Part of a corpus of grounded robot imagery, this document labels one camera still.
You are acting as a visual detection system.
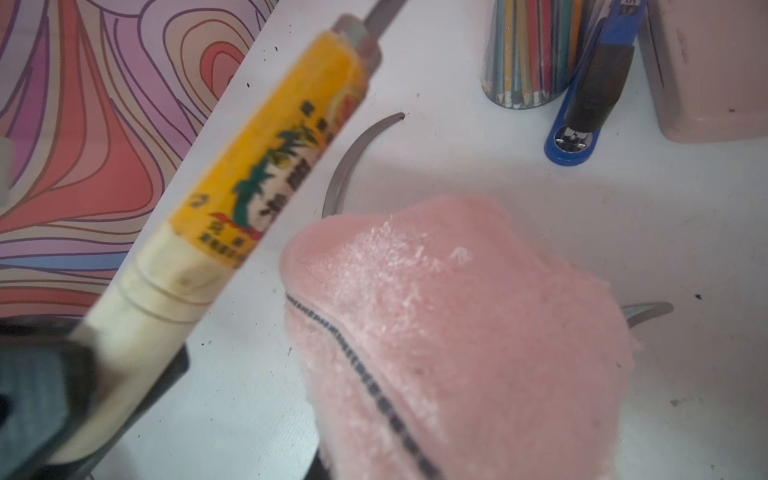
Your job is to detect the cup of coloured pencils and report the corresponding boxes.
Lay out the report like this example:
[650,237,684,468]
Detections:
[481,0,600,110]

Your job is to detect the wooden handle sickle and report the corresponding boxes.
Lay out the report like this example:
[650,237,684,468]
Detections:
[50,1,402,465]
[321,112,406,219]

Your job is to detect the pink rectangular box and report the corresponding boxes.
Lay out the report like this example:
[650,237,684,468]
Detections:
[638,0,767,144]

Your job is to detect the blue stapler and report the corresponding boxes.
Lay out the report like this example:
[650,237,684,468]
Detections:
[544,0,648,167]

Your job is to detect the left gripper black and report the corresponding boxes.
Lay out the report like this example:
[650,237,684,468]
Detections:
[0,317,191,480]

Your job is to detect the pink terry rag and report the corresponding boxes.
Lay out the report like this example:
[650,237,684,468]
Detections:
[280,197,634,479]

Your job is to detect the orange handle sickle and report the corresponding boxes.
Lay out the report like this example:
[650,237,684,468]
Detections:
[621,302,674,329]

